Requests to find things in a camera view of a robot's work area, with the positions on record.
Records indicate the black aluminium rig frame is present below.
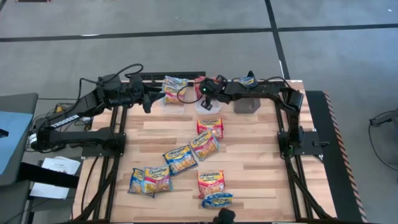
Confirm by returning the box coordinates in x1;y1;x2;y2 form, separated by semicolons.
71;72;338;224

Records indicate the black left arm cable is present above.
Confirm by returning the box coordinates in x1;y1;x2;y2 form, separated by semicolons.
77;63;144;94

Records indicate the grey desk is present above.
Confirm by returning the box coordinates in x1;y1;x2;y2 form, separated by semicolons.
0;92;40;187

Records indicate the clear plastic bin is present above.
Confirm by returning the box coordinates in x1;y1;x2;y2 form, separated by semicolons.
160;77;187;115

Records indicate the black flat bar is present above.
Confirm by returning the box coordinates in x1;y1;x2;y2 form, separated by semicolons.
18;161;80;189

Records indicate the blue desk pad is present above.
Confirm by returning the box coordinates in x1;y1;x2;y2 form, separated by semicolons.
0;111;34;175

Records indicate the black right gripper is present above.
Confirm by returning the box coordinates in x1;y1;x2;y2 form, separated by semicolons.
198;77;233;112

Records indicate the dark blue Maruchan ramen pack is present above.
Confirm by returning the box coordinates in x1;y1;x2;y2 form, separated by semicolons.
127;167;156;199
162;144;199;177
201;192;234;210
233;76;259;88

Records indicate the smoked grey plastic bin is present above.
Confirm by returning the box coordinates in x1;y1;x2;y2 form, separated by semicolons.
233;79;262;114

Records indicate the black hazard-striped floor mat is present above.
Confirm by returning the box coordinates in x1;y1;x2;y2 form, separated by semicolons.
306;90;368;224

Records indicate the white plastic bin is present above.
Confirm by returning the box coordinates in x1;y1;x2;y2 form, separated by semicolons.
193;77;223;115

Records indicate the light blue Maruchan ramen pack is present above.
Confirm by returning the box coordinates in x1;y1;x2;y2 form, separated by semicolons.
189;130;220;161
142;164;174;194
163;75;189;105

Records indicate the white paper sheet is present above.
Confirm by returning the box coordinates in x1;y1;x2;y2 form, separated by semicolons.
29;182;71;200
41;156;81;175

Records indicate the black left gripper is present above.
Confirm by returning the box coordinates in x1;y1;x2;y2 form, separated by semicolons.
123;74;166;114

